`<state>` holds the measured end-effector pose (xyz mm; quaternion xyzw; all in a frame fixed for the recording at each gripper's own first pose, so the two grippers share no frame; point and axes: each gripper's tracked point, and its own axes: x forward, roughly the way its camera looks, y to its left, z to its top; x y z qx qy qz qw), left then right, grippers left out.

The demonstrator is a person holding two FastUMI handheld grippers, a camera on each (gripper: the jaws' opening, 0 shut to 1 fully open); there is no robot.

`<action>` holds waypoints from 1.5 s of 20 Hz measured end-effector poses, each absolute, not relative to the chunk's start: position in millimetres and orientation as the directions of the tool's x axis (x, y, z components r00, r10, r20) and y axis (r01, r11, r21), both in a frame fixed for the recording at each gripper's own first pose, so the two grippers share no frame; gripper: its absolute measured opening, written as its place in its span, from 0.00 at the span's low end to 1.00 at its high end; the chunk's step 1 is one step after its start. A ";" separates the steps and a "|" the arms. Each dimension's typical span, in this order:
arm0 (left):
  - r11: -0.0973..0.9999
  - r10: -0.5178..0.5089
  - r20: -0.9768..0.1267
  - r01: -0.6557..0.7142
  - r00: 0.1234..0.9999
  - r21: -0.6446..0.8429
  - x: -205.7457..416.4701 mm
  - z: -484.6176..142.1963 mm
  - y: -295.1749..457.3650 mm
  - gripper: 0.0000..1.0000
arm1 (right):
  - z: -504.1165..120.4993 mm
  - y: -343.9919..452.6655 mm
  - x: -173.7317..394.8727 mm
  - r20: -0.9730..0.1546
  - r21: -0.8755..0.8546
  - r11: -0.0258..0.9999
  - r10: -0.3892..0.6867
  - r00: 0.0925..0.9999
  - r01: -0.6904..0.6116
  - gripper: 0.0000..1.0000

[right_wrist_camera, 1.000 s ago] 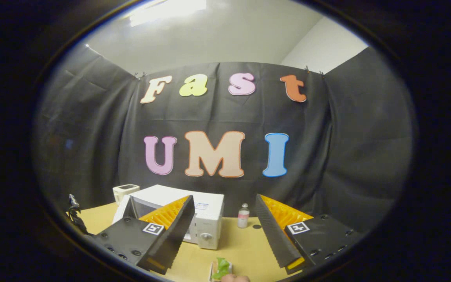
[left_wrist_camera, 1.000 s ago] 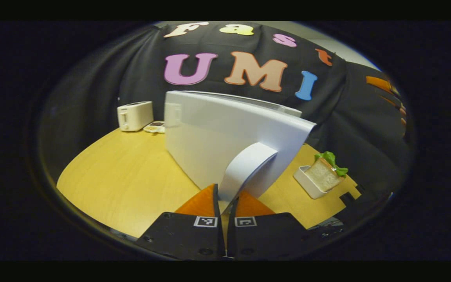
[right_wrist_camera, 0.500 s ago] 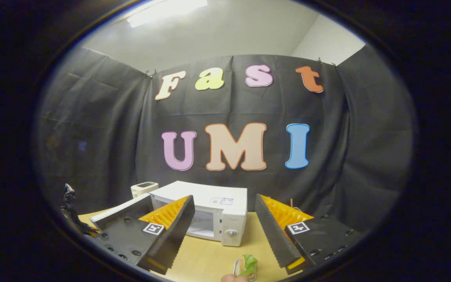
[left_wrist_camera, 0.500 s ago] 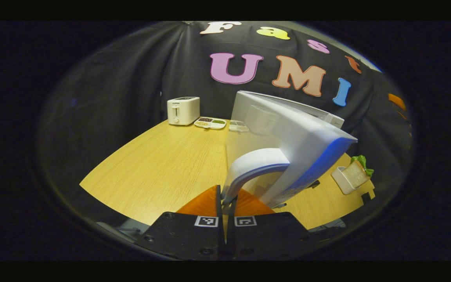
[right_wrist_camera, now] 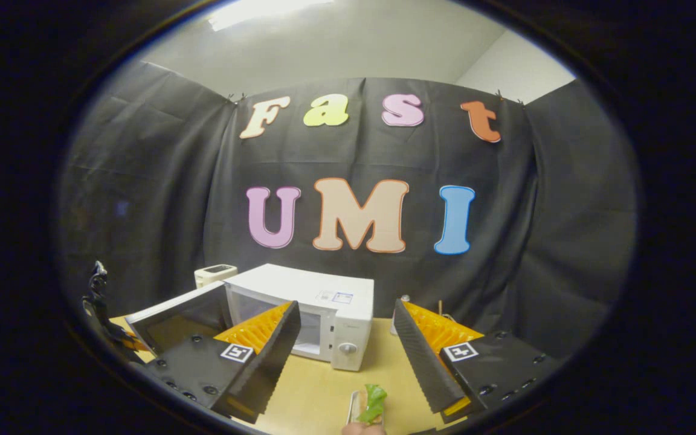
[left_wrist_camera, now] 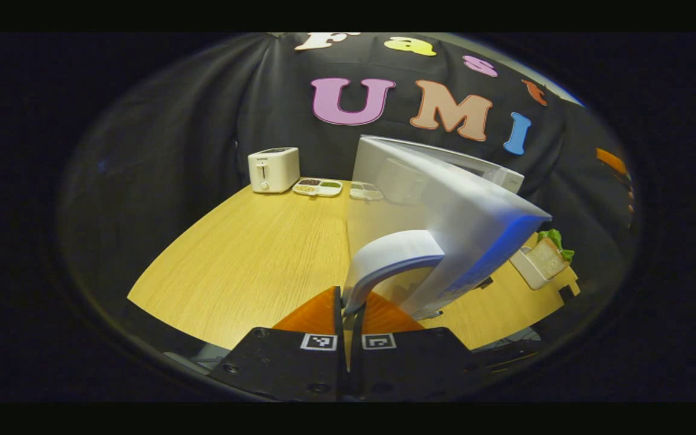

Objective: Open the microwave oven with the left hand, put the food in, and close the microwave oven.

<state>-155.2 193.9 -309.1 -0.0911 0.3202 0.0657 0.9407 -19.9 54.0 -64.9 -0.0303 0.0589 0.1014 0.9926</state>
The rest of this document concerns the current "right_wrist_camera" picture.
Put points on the lettuce sandwich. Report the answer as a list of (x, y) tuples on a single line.
[(375, 399)]

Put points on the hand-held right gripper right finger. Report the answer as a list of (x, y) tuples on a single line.
[(414, 356)]

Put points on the white microwave oven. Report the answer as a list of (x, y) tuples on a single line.
[(324, 296)]

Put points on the small white electronic device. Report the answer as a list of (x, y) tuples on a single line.
[(215, 275)]

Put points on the small pink label bottle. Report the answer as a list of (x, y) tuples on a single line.
[(405, 298)]

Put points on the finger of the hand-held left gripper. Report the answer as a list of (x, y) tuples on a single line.
[(112, 332)]

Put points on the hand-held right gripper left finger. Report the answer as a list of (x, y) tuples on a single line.
[(278, 353)]

